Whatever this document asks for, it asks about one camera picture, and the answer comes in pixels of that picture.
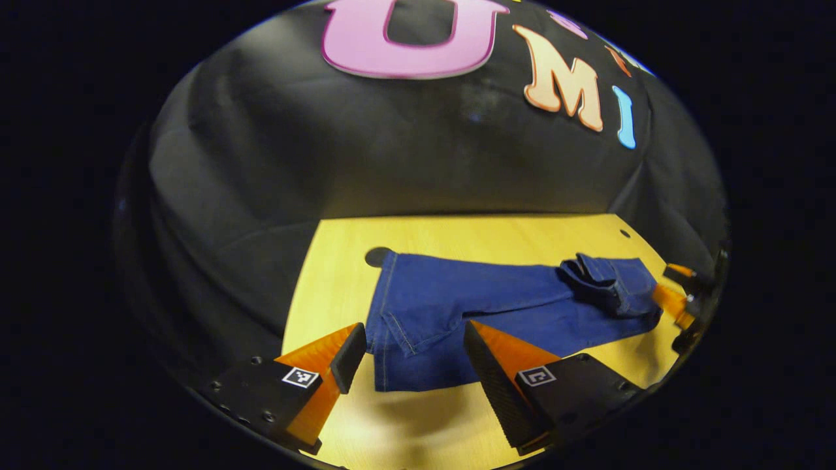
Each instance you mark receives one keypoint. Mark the black backdrop cloth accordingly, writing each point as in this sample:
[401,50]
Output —
[294,163]

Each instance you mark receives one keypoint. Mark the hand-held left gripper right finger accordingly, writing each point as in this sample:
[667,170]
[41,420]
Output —
[490,378]

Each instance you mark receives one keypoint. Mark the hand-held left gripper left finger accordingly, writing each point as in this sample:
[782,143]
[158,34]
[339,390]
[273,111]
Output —
[349,356]

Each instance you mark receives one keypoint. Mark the blue denim jeans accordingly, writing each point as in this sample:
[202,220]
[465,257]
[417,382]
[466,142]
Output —
[470,307]

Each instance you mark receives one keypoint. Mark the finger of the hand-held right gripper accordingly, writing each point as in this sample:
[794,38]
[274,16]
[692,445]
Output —
[692,279]
[673,303]

